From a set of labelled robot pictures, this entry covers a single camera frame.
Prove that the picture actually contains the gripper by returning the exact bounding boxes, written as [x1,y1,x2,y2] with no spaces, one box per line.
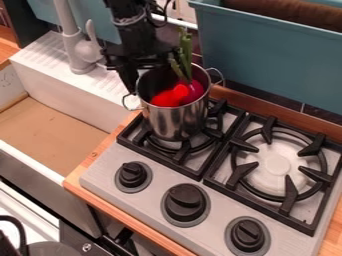
[100,42,181,95]

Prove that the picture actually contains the silver pot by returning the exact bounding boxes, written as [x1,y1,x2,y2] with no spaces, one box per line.
[120,63,226,143]

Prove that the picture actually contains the red toy radish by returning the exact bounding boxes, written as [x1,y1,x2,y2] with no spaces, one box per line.
[149,26,208,108]

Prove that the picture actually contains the tap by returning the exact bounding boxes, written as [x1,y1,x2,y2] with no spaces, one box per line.
[52,0,106,75]

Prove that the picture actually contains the toy sink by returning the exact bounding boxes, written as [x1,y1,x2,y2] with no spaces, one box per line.
[8,30,145,134]

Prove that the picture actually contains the toy stove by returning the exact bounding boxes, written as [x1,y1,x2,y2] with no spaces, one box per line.
[78,98,342,256]

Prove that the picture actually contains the blue bin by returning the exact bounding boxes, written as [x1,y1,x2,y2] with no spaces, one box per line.
[185,0,342,116]

